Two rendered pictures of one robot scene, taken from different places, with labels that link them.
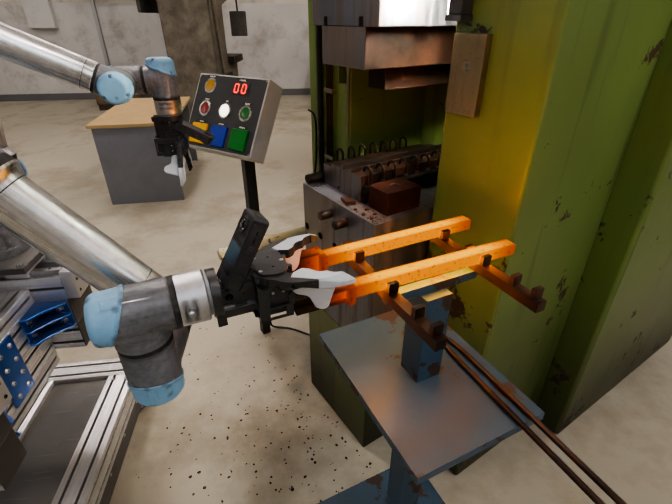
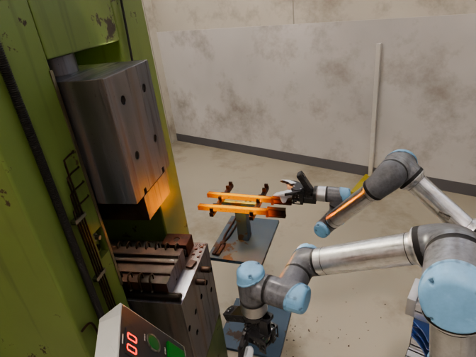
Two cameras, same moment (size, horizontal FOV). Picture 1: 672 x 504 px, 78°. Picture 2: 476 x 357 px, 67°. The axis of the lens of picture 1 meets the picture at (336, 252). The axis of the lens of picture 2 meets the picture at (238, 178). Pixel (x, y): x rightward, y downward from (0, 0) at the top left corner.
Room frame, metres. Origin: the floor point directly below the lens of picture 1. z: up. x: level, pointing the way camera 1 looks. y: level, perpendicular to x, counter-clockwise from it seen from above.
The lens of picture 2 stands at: (1.77, 1.04, 1.92)
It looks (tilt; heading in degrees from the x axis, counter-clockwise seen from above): 27 degrees down; 228
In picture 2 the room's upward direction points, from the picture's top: 7 degrees counter-clockwise
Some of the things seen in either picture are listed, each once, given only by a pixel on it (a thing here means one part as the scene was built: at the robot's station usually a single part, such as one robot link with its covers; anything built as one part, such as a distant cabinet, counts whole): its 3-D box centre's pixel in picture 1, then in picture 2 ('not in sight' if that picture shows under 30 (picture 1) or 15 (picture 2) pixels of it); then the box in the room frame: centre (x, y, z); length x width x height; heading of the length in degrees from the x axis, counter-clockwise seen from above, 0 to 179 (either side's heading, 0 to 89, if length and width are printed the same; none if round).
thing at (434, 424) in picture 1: (419, 372); (245, 239); (0.65, -0.18, 0.71); 0.40 x 0.30 x 0.02; 26
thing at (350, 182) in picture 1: (394, 166); (129, 268); (1.32, -0.19, 0.96); 0.42 x 0.20 x 0.09; 123
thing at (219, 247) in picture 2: (495, 390); (234, 222); (0.59, -0.32, 0.73); 0.60 x 0.04 x 0.01; 25
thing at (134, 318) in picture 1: (135, 313); (338, 195); (0.45, 0.27, 1.04); 0.11 x 0.08 x 0.09; 115
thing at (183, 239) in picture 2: (394, 195); (177, 244); (1.09, -0.16, 0.95); 0.12 x 0.09 x 0.07; 123
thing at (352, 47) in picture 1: (402, 44); (106, 194); (1.32, -0.19, 1.32); 0.42 x 0.20 x 0.10; 123
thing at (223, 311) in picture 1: (251, 287); (304, 193); (0.51, 0.13, 1.03); 0.12 x 0.08 x 0.09; 115
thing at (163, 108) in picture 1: (168, 107); (254, 304); (1.27, 0.49, 1.15); 0.08 x 0.08 x 0.05
